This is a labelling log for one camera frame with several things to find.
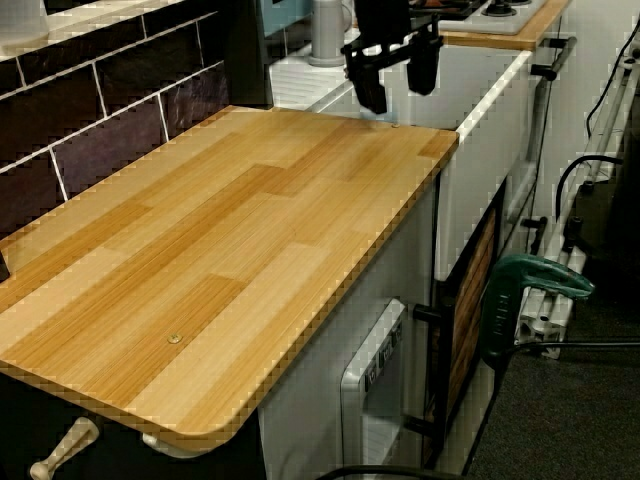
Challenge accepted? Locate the cream shelf ledge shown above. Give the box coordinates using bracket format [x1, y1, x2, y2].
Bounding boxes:
[0, 0, 149, 59]

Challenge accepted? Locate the grey toy dispenser panel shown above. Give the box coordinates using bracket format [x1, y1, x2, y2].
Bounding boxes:
[339, 298, 407, 480]

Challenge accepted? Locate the thin black straight cable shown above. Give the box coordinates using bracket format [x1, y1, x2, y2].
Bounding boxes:
[514, 340, 640, 348]

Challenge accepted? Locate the black looped cable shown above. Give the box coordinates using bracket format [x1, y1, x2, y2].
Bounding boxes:
[319, 463, 474, 480]

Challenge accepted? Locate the oven handle with black mounts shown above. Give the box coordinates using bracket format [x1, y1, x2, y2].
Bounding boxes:
[524, 34, 579, 164]

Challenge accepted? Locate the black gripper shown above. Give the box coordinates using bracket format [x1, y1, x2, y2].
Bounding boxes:
[341, 0, 445, 116]

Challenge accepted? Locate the green clamp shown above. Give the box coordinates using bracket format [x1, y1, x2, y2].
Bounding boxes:
[479, 253, 597, 369]

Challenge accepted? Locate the white curved toy faucet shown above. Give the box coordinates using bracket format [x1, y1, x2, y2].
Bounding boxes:
[305, 0, 354, 69]

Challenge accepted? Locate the dark tile backsplash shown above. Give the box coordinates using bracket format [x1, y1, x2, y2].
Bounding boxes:
[0, 12, 235, 236]

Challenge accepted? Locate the wide dark hutch upright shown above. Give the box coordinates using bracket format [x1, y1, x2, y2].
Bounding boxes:
[219, 0, 274, 109]

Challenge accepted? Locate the white lever handle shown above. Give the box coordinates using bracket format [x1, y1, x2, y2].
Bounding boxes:
[28, 416, 99, 480]

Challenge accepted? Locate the black cabinet door handle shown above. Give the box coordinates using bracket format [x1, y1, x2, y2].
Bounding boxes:
[410, 294, 456, 441]

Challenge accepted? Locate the toy stove top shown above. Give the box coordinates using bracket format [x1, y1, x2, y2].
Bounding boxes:
[409, 0, 551, 36]

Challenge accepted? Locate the dark equipment box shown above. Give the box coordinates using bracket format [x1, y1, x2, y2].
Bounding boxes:
[574, 164, 640, 261]

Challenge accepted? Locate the thick black curved cable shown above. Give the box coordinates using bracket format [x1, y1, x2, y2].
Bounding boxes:
[553, 153, 626, 224]

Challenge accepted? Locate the aluminium frame rail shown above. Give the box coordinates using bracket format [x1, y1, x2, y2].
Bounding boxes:
[517, 49, 640, 361]

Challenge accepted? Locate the teal plastic bin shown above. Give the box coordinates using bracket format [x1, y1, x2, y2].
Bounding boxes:
[257, 0, 315, 39]

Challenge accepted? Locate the wood slat cabinet door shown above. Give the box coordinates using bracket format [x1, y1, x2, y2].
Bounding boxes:
[432, 177, 507, 461]

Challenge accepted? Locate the white rounded bracket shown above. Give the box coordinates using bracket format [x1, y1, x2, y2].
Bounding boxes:
[141, 432, 201, 459]

